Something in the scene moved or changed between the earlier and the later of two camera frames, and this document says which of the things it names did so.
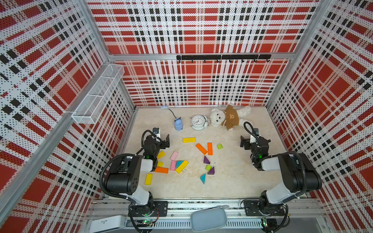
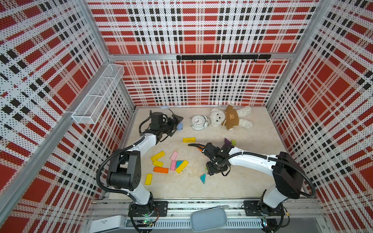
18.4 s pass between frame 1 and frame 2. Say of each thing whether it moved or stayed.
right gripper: moved
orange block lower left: stayed
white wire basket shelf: stayed
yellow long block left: stayed
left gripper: moved
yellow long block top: stayed
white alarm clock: stayed
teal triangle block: stayed
